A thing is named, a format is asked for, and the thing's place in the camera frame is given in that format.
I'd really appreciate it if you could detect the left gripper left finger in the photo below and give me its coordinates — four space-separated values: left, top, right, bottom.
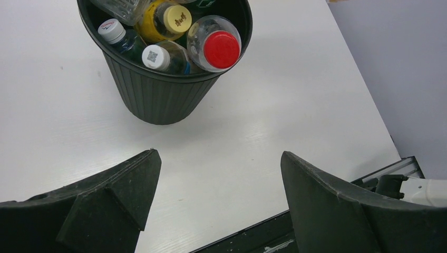
1 149 162 252

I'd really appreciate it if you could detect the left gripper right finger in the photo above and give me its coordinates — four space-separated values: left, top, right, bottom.
280 151 446 252

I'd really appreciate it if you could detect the black ribbed plastic bin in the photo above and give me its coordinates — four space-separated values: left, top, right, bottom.
77 1 252 125

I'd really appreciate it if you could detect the green tea bottle white cap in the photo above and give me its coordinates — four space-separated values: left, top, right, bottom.
141 41 191 74

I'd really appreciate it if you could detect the clear blue water bottle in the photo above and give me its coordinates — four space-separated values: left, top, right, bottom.
98 18 147 64

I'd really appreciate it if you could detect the yellow juice bottle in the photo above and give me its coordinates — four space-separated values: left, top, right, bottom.
134 0 192 43

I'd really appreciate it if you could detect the clear bottle blue green label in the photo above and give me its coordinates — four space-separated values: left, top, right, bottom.
91 0 151 26

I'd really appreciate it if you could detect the clear bottle red label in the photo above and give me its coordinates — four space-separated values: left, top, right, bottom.
187 15 242 73

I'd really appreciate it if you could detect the clear bottle dark green label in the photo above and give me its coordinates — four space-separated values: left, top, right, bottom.
174 0 216 14

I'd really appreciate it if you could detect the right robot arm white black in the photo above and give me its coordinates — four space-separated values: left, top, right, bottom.
353 174 446 208

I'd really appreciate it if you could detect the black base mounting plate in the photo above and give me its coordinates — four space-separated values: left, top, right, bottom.
193 210 298 253

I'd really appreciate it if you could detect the aluminium frame rail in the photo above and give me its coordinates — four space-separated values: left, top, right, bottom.
352 156 425 188

